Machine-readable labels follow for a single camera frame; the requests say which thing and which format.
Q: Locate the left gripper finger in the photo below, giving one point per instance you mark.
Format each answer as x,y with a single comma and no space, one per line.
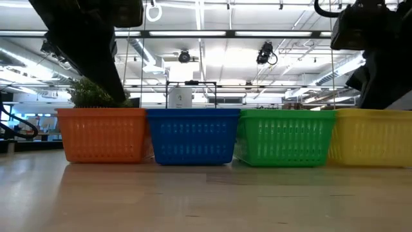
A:
107,80

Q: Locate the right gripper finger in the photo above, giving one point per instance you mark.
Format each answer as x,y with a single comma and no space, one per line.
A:
383,95

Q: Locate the yellow plastic basket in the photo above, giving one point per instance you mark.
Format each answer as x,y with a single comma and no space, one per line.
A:
371,138

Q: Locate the orange plastic basket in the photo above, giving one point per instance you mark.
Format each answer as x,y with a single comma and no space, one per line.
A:
103,135

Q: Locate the blue plastic basket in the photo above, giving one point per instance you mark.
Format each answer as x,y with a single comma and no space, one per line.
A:
193,138

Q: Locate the green plastic basket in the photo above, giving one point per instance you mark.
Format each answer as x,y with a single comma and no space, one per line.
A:
284,138

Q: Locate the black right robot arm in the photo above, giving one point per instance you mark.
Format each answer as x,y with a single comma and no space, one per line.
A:
405,19

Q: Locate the green potted plant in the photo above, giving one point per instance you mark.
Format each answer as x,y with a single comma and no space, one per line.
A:
87,95

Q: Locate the white box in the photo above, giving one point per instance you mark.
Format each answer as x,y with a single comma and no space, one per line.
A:
180,97

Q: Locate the black overhead crossbar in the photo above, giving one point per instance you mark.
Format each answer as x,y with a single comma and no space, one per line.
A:
230,33

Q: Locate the black ceiling-mounted camera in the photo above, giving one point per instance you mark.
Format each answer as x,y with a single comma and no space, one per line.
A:
184,56
264,53
46,47

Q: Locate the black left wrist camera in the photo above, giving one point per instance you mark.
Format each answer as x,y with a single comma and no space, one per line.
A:
128,13

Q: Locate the black metal stand frame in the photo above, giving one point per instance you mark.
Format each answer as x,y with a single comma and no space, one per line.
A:
191,82

